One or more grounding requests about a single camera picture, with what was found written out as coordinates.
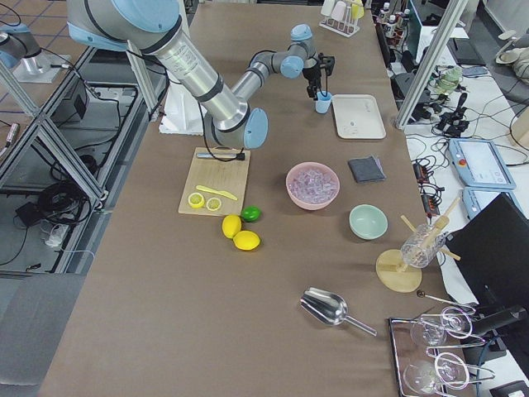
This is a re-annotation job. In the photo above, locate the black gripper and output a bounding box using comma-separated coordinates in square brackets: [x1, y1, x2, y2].
[303, 61, 322, 101]

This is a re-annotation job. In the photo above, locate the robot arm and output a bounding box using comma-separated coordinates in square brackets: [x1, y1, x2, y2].
[1, 24, 70, 84]
[67, 0, 322, 149]

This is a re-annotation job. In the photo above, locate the blue plastic cup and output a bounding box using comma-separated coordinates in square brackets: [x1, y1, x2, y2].
[315, 91, 332, 114]

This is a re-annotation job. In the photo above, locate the white cup rack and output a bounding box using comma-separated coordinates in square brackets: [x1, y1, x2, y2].
[319, 0, 360, 38]

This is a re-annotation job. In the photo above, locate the white cup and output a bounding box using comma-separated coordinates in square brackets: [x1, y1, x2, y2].
[321, 0, 335, 17]

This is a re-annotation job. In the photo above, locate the pink cup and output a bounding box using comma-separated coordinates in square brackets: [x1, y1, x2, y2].
[331, 1, 347, 22]

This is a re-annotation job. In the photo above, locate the yellow cup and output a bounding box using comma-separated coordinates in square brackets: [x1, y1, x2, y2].
[350, 0, 365, 20]

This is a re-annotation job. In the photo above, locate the pink bowl of ice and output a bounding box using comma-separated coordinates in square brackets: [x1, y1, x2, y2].
[285, 162, 340, 211]

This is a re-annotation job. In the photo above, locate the wooden cup stand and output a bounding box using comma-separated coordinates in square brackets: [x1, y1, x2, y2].
[375, 197, 460, 293]

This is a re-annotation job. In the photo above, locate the metal ice scoop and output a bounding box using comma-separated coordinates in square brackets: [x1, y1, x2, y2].
[300, 287, 378, 337]

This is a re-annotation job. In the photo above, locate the cream rabbit tray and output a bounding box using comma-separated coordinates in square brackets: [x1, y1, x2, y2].
[331, 94, 386, 140]

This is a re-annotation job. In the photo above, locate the grey folded cloth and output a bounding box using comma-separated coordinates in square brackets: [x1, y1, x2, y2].
[348, 155, 386, 183]

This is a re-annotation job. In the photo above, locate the metal rod black cap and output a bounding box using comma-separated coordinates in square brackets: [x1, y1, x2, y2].
[195, 152, 245, 160]

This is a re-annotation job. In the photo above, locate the wooden cutting board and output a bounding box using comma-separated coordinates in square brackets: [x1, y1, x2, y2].
[178, 146, 251, 217]

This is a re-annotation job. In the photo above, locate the yellow plastic knife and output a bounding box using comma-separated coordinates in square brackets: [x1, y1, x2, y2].
[195, 184, 238, 201]

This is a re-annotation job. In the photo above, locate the green lime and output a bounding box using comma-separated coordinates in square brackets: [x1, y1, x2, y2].
[241, 206, 262, 222]

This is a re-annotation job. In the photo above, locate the green ceramic bowl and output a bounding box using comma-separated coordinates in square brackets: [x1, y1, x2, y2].
[349, 204, 388, 240]

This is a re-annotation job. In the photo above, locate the lemon slice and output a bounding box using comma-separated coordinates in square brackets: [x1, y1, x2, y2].
[188, 192, 206, 208]
[205, 197, 222, 212]

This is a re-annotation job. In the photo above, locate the yellow lemon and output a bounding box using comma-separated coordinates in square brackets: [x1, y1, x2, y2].
[232, 230, 261, 251]
[222, 214, 242, 239]

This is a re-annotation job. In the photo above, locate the teach pendant tablet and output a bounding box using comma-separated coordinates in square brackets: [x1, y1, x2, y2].
[448, 138, 517, 190]
[462, 186, 520, 220]

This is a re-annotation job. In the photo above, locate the clear textured glass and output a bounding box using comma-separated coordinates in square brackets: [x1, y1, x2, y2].
[400, 224, 446, 269]

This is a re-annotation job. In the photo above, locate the black monitor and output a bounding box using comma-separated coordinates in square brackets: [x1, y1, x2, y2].
[446, 193, 528, 309]

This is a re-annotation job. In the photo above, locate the metal wine glass rack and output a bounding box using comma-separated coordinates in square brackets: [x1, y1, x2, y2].
[388, 306, 495, 396]

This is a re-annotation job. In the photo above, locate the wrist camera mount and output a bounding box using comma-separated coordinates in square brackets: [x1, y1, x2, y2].
[318, 53, 336, 77]

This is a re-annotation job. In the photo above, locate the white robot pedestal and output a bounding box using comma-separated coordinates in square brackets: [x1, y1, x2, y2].
[159, 83, 207, 136]

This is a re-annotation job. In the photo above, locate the aluminium frame post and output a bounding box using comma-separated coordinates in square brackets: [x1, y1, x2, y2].
[395, 0, 468, 130]

